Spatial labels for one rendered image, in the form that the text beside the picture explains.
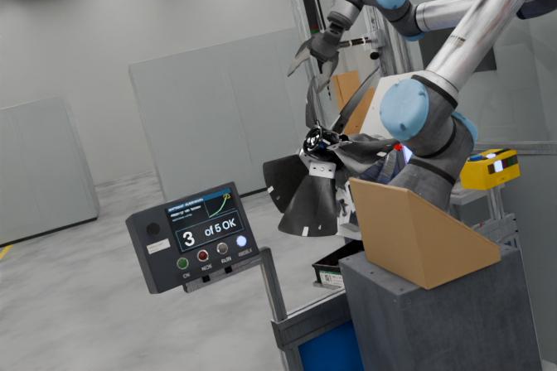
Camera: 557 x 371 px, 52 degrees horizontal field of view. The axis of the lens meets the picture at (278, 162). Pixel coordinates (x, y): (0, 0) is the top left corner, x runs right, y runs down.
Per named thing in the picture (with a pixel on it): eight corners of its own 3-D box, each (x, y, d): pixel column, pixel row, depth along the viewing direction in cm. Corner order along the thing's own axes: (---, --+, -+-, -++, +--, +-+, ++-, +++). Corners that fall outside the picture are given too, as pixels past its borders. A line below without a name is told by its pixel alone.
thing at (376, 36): (371, 50, 254) (367, 31, 253) (386, 46, 251) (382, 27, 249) (365, 52, 245) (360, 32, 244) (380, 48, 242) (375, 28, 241)
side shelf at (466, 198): (441, 181, 259) (439, 175, 258) (505, 186, 227) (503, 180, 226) (400, 197, 248) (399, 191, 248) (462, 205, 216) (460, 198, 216)
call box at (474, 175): (496, 178, 190) (491, 147, 188) (521, 180, 181) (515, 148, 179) (462, 192, 183) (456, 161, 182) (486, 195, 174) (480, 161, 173)
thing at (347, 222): (354, 232, 208) (357, 215, 211) (365, 230, 203) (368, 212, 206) (337, 224, 204) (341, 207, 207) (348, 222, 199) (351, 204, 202)
